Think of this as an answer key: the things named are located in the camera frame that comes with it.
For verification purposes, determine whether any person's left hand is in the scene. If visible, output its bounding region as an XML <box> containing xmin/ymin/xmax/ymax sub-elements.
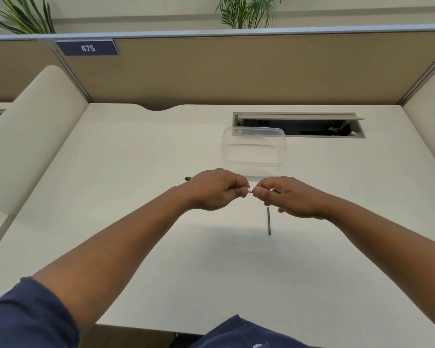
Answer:
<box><xmin>181</xmin><ymin>168</ymin><xmax>251</xmax><ymax>211</ymax></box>

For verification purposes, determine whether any grey desk cable box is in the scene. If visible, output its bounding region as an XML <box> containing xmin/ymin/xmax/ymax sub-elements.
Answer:
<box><xmin>232</xmin><ymin>112</ymin><xmax>366</xmax><ymax>139</ymax></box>

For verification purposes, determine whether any tan neighbouring partition panel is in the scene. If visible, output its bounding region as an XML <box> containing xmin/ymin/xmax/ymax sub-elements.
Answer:
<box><xmin>0</xmin><ymin>35</ymin><xmax>77</xmax><ymax>104</ymax></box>

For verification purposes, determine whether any white pen with black cap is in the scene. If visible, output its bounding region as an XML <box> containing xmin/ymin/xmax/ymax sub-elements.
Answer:
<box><xmin>184</xmin><ymin>176</ymin><xmax>255</xmax><ymax>194</ymax></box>

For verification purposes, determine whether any person's blue shirt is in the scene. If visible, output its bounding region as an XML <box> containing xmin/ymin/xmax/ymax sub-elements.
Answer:
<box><xmin>0</xmin><ymin>277</ymin><xmax>309</xmax><ymax>348</ymax></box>

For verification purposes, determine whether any person's right hand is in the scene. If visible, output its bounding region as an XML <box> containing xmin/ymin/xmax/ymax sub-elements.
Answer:
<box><xmin>252</xmin><ymin>176</ymin><xmax>329</xmax><ymax>220</ymax></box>

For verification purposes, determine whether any person's left forearm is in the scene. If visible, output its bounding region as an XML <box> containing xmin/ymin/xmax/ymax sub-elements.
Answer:
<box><xmin>31</xmin><ymin>184</ymin><xmax>196</xmax><ymax>339</ymax></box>

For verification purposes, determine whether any blue number sign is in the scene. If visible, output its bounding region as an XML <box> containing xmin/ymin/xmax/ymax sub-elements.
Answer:
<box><xmin>55</xmin><ymin>39</ymin><xmax>119</xmax><ymax>57</ymax></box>

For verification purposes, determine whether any cream side divider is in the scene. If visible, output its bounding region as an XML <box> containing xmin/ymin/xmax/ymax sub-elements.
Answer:
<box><xmin>402</xmin><ymin>61</ymin><xmax>435</xmax><ymax>171</ymax></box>
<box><xmin>0</xmin><ymin>65</ymin><xmax>89</xmax><ymax>216</ymax></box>

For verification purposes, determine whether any tan desk partition panel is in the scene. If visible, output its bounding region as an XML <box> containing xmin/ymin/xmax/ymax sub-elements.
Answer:
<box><xmin>52</xmin><ymin>24</ymin><xmax>435</xmax><ymax>111</ymax></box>

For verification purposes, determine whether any green potted plant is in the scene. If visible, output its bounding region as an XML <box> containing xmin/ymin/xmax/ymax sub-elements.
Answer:
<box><xmin>214</xmin><ymin>0</ymin><xmax>292</xmax><ymax>29</ymax></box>
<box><xmin>0</xmin><ymin>0</ymin><xmax>56</xmax><ymax>35</ymax></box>

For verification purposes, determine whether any person's right forearm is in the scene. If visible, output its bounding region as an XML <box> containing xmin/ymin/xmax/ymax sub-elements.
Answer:
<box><xmin>320</xmin><ymin>193</ymin><xmax>435</xmax><ymax>348</ymax></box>

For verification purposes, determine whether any clear plastic container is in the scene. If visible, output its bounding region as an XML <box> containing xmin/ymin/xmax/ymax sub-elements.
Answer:
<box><xmin>223</xmin><ymin>126</ymin><xmax>289</xmax><ymax>178</ymax></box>

